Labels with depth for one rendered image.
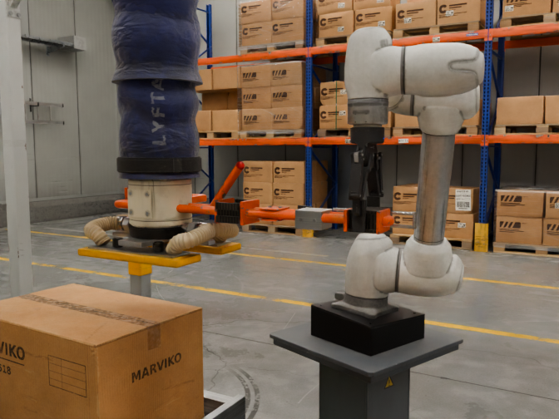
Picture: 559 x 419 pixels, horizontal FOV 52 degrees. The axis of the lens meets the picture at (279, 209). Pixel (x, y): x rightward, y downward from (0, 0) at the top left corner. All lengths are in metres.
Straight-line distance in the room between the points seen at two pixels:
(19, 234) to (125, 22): 3.38
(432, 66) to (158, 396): 1.12
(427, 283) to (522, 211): 6.39
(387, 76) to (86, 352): 0.97
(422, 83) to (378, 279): 0.92
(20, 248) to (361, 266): 3.27
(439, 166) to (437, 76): 0.66
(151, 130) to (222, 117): 8.73
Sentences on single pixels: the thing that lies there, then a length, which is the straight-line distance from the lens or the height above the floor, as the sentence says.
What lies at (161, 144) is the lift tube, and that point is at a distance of 1.50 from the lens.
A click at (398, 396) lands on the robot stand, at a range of 2.19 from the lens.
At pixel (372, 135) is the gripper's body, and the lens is 1.27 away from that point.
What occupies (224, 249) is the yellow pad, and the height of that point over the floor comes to 1.15.
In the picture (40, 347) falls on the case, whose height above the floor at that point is 0.90.
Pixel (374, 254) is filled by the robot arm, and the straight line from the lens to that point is 2.00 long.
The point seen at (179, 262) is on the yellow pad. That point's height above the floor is 1.15.
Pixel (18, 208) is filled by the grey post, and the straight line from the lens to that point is 4.75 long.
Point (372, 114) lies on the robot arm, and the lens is 1.27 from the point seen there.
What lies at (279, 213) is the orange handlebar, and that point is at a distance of 1.37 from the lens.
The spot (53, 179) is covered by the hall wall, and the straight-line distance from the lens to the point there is 12.59.
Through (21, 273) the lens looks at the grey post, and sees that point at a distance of 4.82.
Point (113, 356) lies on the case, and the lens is 1.56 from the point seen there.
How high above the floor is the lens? 1.42
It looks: 6 degrees down
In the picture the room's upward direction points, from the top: straight up
